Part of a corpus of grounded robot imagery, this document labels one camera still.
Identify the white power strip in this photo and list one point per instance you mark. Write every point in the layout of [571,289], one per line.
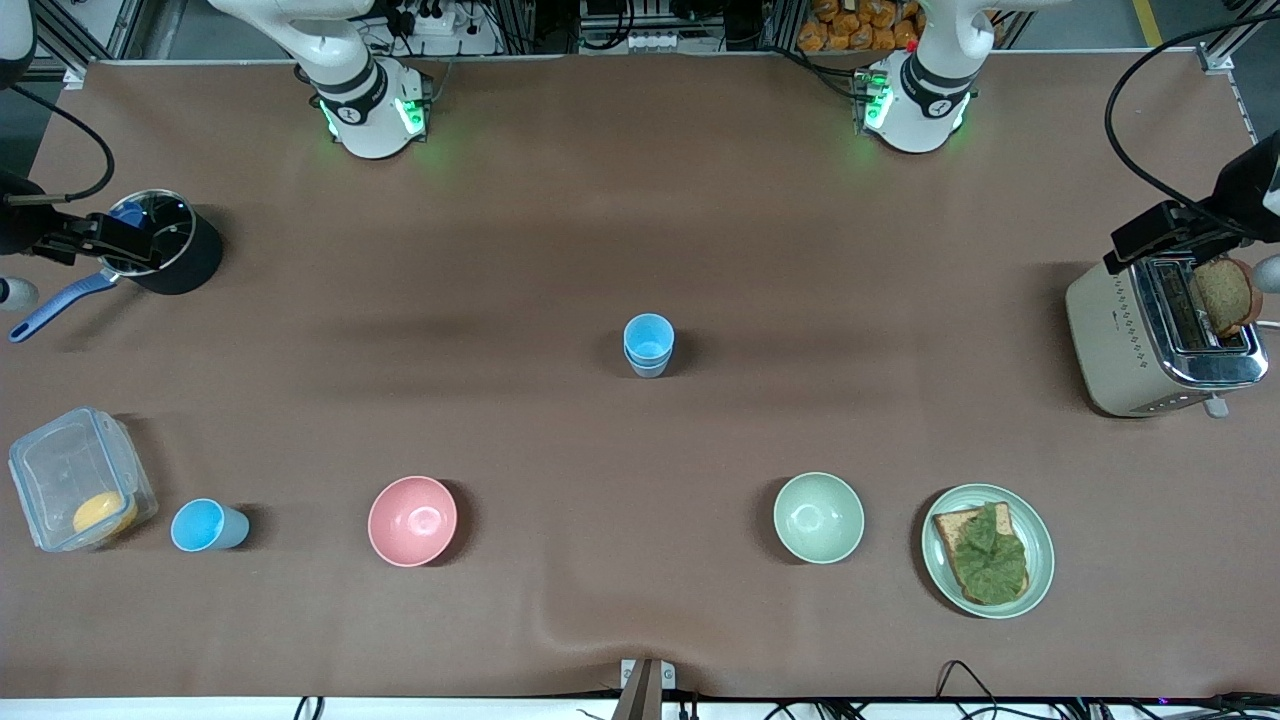
[440,20]
[670,42]

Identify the metal table clamp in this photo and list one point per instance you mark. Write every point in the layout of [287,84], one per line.
[647,685]

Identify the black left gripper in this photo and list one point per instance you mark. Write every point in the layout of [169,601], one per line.
[1243,188]

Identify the glass lid with blue knob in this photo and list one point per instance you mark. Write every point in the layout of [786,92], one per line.
[172,225]

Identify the beige and chrome toaster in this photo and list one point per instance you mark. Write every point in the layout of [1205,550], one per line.
[1120,340]

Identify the bag of orange snacks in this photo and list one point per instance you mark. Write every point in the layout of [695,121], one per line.
[850,30]

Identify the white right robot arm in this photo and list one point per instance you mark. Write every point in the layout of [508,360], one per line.
[370,100]

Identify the pale green bowl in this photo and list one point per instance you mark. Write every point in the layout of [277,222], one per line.
[818,518]

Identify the pink bowl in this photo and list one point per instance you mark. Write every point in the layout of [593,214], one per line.
[412,520]

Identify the brown table mat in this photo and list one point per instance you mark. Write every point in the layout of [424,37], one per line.
[500,250]

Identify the clear container with blue rim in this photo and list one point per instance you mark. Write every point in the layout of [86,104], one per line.
[60,480]

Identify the toast slice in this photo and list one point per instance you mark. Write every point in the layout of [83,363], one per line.
[945,525]

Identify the yellow fruit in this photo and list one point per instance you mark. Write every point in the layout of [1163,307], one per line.
[104,514]

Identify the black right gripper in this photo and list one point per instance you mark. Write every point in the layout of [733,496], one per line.
[22,230]

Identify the green lettuce leaf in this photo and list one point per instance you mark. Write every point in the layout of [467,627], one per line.
[990,560]

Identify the pale green plate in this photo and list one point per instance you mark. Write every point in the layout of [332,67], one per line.
[1040,550]

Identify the brown bread slice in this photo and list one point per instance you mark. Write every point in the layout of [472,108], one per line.
[1225,295]

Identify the light blue plastic cup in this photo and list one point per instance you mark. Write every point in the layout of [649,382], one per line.
[650,368]
[205,526]
[648,332]

